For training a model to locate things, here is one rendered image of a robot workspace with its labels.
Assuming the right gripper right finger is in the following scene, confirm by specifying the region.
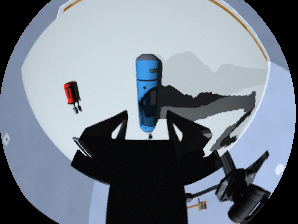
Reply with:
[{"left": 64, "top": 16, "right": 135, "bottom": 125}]
[{"left": 166, "top": 110, "right": 213, "bottom": 162}]

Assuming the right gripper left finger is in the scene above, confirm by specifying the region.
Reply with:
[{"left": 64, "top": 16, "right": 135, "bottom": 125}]
[{"left": 82, "top": 110, "right": 128, "bottom": 139}]

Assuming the red-handled nut driver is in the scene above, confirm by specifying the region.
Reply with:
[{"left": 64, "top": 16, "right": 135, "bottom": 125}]
[{"left": 64, "top": 82, "right": 78, "bottom": 114}]

